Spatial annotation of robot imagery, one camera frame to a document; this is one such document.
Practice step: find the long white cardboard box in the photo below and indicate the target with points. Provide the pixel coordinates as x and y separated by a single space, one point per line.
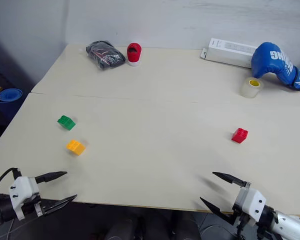
227 51

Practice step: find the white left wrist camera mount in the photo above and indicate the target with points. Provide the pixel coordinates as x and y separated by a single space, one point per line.
22 192

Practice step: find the red baby shoe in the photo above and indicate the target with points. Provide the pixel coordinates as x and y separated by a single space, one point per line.
134 53

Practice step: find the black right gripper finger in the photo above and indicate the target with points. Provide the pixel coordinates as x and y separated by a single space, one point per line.
230 178
216 210

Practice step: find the clear tape roll yellow core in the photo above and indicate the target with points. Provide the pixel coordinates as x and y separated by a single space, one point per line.
251 88

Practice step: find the blue boxing glove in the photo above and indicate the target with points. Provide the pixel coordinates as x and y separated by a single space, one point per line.
272 60

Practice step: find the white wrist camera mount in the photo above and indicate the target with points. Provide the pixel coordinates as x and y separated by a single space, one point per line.
251 202
22 192

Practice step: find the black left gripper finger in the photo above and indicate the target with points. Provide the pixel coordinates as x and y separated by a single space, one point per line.
51 176
58 203

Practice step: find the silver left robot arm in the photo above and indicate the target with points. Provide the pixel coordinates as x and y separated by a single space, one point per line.
0 210

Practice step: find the red toy brick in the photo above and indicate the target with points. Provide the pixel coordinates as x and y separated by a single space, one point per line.
240 135

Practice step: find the yellow toy brick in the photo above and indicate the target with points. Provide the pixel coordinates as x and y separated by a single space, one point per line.
75 147

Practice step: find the dark rounded shape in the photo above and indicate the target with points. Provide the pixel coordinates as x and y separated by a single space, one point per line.
216 231
121 230

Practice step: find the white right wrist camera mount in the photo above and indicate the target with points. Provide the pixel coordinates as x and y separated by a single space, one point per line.
251 202

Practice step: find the green toy brick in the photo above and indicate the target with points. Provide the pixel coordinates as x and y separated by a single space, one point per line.
66 122

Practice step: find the black items in plastic bag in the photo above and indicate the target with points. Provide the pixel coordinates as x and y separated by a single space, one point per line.
105 55

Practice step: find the blue bucket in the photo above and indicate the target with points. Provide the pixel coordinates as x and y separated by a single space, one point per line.
8 100

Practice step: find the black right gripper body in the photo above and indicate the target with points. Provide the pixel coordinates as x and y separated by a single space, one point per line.
241 215

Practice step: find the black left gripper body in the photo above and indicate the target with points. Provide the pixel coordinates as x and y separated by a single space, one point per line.
31 205

